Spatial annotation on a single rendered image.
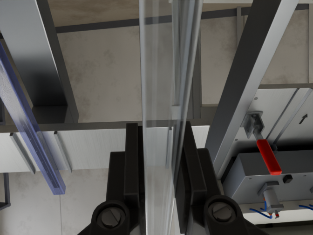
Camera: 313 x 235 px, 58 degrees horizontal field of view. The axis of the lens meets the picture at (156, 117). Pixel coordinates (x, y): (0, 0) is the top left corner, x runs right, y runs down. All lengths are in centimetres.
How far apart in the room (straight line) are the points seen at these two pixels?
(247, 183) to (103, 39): 329
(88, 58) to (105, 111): 71
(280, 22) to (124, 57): 326
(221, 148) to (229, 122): 7
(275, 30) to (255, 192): 35
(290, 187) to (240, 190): 10
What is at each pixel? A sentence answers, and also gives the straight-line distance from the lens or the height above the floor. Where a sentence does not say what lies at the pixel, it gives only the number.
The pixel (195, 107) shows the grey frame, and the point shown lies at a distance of 64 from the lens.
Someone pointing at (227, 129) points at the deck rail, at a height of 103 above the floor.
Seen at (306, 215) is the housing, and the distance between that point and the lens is 75.
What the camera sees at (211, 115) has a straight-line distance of 78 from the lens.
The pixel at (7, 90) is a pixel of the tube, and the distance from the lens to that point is 24.
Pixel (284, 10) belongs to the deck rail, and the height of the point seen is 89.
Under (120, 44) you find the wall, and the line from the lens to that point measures 360.
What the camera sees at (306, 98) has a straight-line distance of 49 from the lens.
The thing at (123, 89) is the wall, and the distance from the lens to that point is 353.
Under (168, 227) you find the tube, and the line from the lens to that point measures 16.
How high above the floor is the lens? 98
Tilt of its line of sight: 4 degrees up
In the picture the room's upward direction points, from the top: 178 degrees clockwise
